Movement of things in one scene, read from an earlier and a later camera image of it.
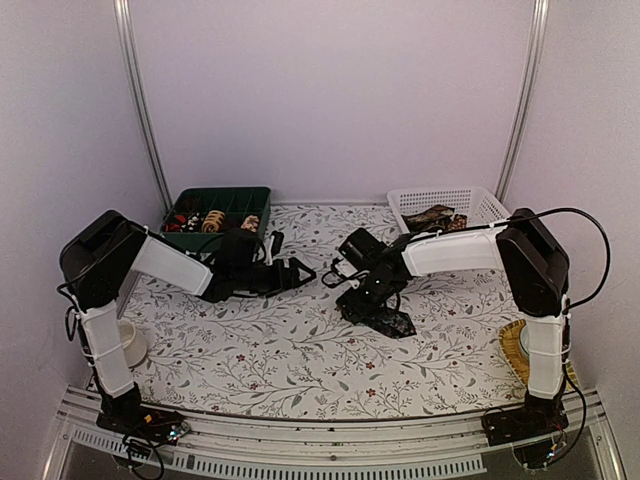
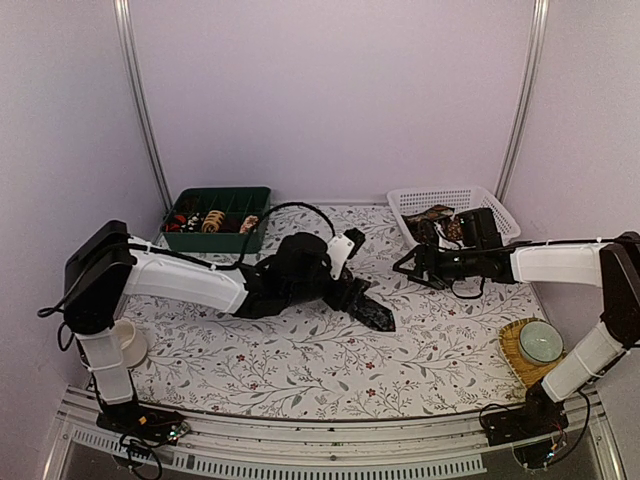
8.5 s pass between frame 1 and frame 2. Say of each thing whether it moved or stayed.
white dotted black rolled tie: stayed
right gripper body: moved
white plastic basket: stayed
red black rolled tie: stayed
